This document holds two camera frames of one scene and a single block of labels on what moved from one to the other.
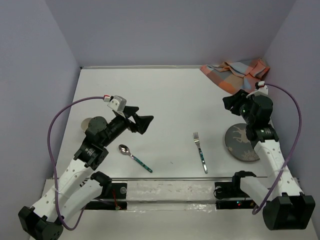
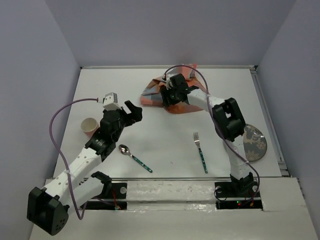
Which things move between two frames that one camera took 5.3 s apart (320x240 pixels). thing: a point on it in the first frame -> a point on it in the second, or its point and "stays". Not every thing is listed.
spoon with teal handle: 125,150 stays
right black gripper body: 245,110 -> 171,95
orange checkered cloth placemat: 235,77 -> 151,96
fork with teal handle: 196,140 stays
